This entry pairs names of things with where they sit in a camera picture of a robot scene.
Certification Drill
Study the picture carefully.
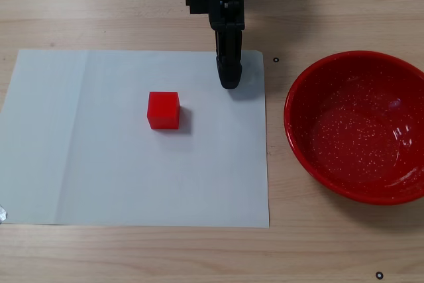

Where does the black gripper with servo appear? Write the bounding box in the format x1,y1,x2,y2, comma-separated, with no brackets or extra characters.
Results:
184,0,246,90

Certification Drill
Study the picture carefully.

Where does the red cube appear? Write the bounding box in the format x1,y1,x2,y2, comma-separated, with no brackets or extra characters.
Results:
146,91,182,131

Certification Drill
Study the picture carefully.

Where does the red speckled bowl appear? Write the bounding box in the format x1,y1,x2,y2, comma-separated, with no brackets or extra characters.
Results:
284,50,424,206

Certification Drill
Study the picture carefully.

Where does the white paper sheet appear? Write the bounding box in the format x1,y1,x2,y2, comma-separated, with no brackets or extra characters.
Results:
0,49,270,230

